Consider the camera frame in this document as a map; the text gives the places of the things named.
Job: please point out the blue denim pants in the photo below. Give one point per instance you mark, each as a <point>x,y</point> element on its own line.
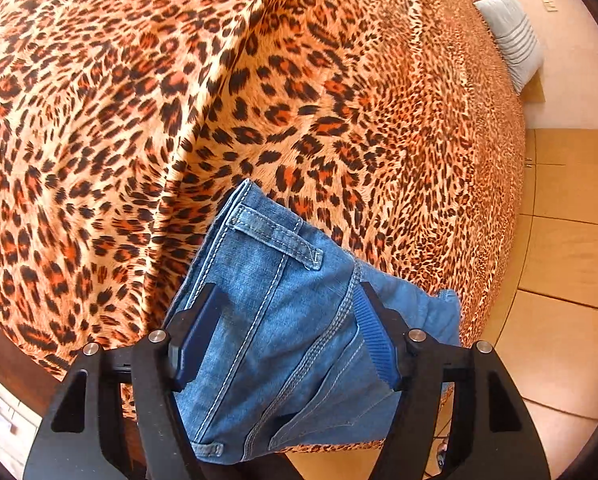
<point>279,310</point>

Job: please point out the wooden wardrobe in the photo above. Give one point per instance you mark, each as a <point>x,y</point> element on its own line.
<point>569,180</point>

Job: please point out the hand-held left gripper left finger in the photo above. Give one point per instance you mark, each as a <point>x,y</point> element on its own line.
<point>199,332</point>

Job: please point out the leopard print bedspread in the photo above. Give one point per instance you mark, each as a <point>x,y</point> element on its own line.
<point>179,85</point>

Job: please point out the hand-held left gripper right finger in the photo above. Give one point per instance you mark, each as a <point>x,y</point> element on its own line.
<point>376,340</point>

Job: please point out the grey striped pillow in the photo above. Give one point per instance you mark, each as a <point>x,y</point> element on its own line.
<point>509,30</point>

